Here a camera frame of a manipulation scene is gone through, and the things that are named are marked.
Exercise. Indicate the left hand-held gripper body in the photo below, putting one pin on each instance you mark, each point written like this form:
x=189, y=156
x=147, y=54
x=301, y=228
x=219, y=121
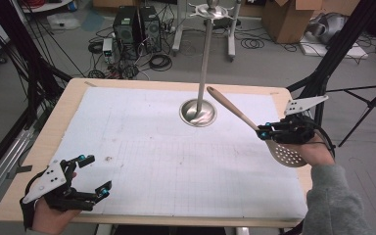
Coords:
x=45, y=182

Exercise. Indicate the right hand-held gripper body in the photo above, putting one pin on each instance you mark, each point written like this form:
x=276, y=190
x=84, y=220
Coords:
x=297, y=132

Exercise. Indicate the beige slotted spoon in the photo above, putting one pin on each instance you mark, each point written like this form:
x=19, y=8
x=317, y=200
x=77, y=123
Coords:
x=231, y=106

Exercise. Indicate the metal utensil rack stand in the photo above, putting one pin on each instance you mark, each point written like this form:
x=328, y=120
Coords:
x=204, y=65

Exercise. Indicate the person's right hand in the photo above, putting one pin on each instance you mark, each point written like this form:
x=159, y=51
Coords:
x=316, y=153

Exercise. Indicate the person's left hand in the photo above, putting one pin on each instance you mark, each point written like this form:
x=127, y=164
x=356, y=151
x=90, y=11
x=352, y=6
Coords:
x=50, y=220

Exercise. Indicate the white gridded mat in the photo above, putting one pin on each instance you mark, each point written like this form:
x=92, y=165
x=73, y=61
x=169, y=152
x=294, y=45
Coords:
x=143, y=130

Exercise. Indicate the black tripod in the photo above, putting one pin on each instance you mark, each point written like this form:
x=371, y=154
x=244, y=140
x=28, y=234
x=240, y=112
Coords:
x=368, y=106

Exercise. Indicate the flat white box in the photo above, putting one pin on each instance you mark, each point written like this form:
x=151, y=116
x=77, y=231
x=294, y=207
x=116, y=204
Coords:
x=333, y=50

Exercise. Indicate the large cardboard box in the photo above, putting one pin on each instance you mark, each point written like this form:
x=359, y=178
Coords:
x=284, y=23

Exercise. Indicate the silver grey bag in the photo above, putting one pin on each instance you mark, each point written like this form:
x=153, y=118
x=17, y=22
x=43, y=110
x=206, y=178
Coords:
x=329, y=27

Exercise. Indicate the small grey power supply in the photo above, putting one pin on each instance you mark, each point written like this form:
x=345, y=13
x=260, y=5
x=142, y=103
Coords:
x=107, y=49

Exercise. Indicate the black computer tower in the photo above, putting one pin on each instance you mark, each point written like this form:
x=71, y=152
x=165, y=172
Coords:
x=151, y=31
x=125, y=32

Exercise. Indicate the clear plastic bag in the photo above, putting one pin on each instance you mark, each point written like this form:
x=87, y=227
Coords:
x=63, y=21

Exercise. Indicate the white round table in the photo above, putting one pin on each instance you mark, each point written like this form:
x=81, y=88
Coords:
x=45, y=6

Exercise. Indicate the aluminium rail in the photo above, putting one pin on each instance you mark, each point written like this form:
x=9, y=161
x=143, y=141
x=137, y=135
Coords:
x=0, y=163

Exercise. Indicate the black frame post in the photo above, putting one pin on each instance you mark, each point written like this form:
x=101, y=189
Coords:
x=19, y=32
x=339, y=42

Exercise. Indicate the white metal stand frame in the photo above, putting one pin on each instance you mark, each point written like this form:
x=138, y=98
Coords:
x=178, y=32

